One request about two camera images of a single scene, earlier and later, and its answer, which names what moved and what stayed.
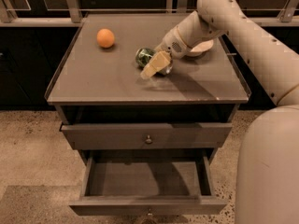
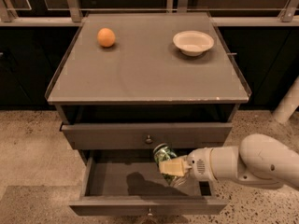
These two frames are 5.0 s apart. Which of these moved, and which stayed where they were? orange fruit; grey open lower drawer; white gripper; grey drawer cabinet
Moved: white gripper
Stayed: orange fruit; grey drawer cabinet; grey open lower drawer
